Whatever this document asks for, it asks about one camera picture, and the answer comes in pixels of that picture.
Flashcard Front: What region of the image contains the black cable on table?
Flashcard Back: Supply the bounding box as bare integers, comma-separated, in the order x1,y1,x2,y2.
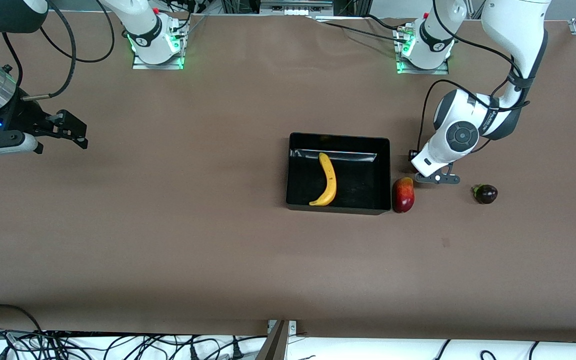
310,17,409,43
365,14,409,31

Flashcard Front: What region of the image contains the white power strip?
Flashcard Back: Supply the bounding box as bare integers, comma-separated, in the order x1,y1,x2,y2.
260,0,334,15

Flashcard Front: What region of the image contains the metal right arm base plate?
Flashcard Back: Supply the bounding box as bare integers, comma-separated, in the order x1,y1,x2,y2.
132,22,186,70

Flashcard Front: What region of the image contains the dark purple mangosteen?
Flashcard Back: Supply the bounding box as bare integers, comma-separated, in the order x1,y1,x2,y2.
472,183,499,205

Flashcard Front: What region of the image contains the short black cable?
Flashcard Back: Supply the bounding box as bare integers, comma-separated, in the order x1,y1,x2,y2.
2,32,24,88

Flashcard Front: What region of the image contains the black arching cable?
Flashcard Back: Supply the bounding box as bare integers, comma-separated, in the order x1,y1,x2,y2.
0,304,45,335

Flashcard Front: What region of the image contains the grey metal post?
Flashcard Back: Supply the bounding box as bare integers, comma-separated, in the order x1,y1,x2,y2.
255,320,289,360

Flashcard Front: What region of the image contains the black rectangular plastic tray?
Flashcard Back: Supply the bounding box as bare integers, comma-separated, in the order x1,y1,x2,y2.
286,132,392,216

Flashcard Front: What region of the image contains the yellow banana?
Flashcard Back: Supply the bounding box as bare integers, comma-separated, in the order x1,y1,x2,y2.
308,152,338,207

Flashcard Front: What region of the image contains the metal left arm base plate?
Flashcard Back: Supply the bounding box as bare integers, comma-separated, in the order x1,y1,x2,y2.
395,25,450,75

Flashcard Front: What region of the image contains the red yellow mango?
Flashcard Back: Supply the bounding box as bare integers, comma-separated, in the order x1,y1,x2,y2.
392,176,415,214

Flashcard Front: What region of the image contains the silver metal table bracket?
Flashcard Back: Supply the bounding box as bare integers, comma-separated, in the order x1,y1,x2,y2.
267,320,298,335

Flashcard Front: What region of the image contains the black cable with metal plug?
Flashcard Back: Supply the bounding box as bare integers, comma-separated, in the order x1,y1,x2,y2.
20,0,77,102

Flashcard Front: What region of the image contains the thin black looping cable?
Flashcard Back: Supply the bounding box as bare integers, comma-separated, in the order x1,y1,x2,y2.
70,0,116,64

